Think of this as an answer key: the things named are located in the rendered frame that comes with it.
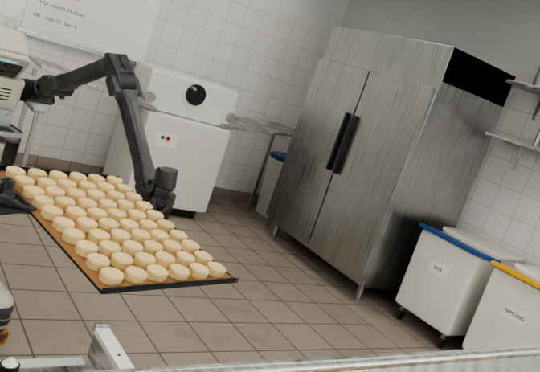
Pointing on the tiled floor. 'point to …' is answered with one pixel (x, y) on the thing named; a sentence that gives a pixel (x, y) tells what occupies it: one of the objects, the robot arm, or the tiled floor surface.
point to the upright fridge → (385, 150)
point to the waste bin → (270, 181)
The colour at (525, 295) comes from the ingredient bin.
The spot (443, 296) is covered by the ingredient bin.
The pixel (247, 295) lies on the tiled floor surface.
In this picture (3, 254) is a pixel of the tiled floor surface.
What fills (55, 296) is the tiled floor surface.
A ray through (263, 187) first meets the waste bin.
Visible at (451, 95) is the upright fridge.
